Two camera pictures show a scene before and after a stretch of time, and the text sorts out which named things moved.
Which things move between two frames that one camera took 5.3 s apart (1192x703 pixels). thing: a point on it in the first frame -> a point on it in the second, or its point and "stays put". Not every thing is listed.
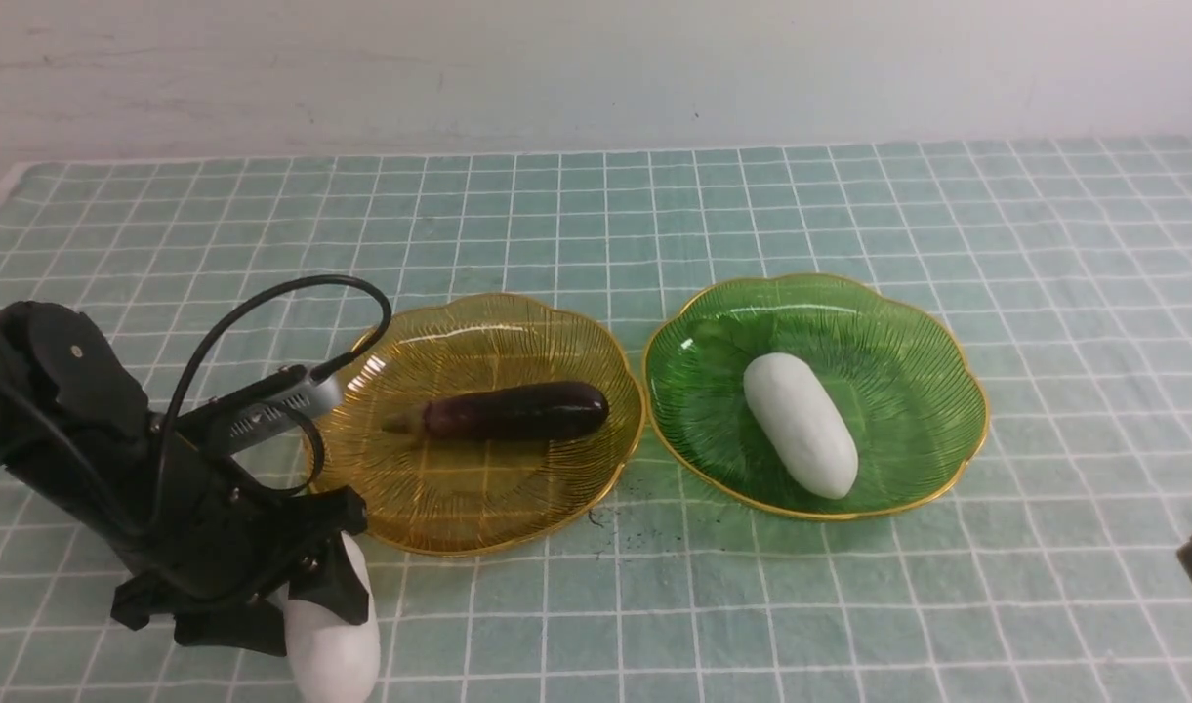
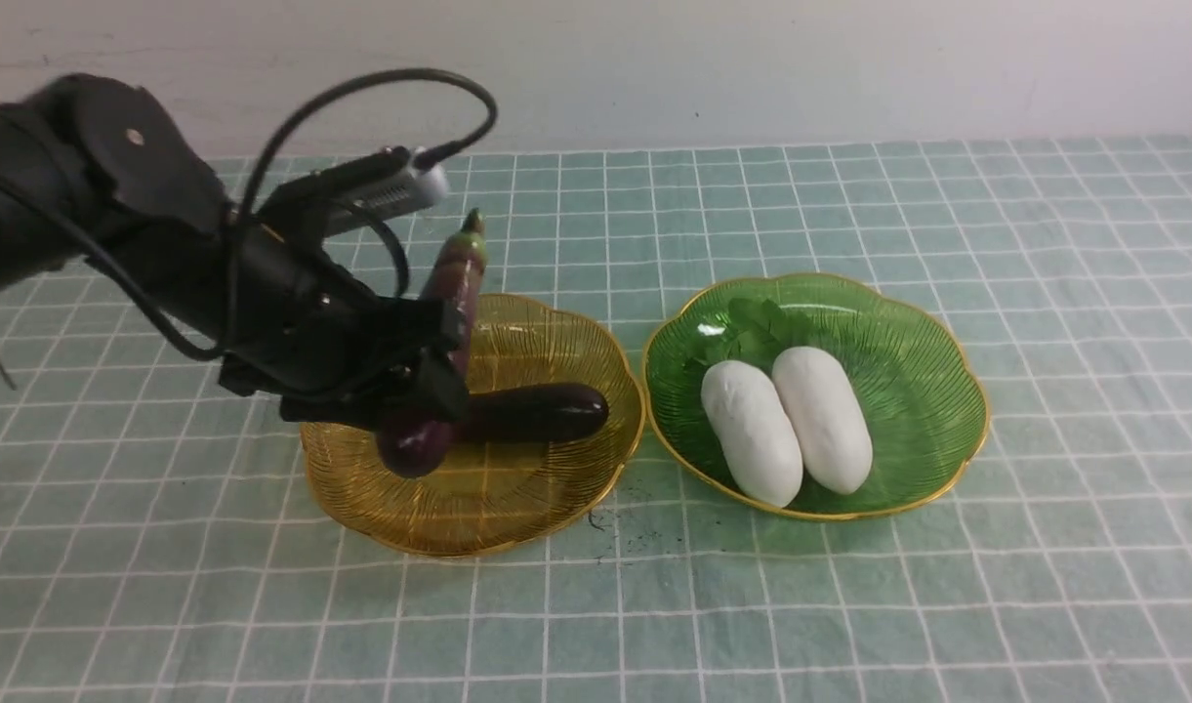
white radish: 329,658 -> 748,414
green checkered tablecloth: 1082,274 stays put
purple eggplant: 515,411 stays put
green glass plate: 914,403 stays put
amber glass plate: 490,492 stays put
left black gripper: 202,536 -> 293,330
